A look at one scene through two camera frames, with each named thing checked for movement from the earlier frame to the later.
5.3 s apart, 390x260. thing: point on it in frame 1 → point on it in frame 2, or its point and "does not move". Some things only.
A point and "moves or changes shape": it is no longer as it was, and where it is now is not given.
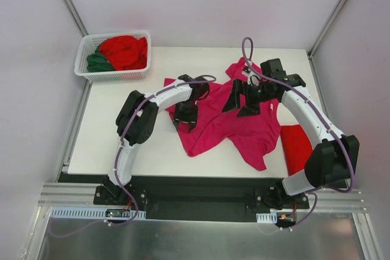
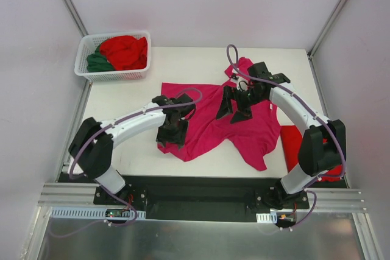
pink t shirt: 259,134 moves or changes shape
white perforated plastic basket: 88,42 does not move
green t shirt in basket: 98,62 does not move
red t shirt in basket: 124,52 does not move
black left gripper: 186,117 → 172,132
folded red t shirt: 298,147 does not move
